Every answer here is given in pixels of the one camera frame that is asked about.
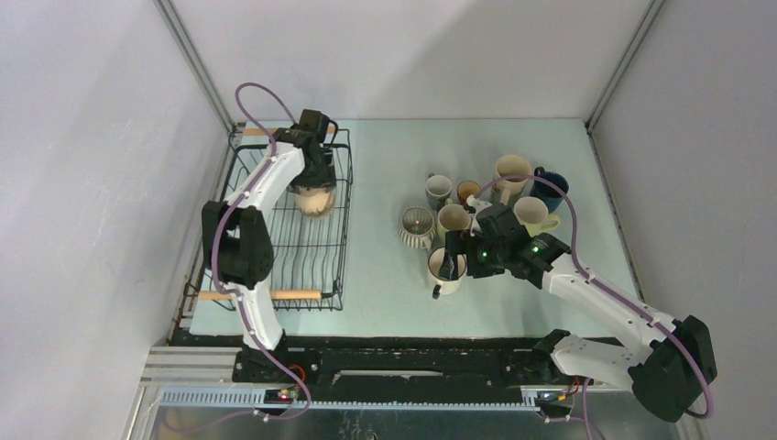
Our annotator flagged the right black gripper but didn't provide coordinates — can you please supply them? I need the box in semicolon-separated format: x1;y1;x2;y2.
438;229;508;281

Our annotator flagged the light green cup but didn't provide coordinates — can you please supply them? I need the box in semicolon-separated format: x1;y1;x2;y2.
436;198;471;243

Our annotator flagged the peach teapot-shaped cup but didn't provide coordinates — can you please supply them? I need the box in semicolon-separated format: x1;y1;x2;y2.
294;188;336;218

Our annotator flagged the white ribbed mug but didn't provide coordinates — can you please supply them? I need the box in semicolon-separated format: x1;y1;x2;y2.
398;206;436;253

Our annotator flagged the small orange cup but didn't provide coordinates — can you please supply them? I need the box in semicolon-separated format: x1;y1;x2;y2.
456;180;481;206

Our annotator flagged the grey-blue small cup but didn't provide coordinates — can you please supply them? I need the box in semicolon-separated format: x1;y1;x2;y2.
425;173;453;212

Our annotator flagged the yellow-green cup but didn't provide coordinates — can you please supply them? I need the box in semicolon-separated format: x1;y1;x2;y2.
513;196;561;237

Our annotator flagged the seashell coral print mug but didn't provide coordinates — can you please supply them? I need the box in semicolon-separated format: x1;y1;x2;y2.
491;155;533;206

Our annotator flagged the dark blue mug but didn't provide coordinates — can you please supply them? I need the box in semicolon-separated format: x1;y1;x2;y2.
529;167;570;213

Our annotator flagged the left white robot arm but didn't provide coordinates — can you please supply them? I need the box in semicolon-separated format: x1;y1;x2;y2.
202;109;336;382

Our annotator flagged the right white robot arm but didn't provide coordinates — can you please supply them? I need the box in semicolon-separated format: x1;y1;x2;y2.
437;203;717;423

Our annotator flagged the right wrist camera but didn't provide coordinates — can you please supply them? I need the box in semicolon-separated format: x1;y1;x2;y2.
465;195;492;236

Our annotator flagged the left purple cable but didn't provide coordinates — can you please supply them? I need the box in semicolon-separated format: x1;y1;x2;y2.
208;82;313;423

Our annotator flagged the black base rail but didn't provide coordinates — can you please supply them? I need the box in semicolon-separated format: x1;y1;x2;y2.
232;335;582;405

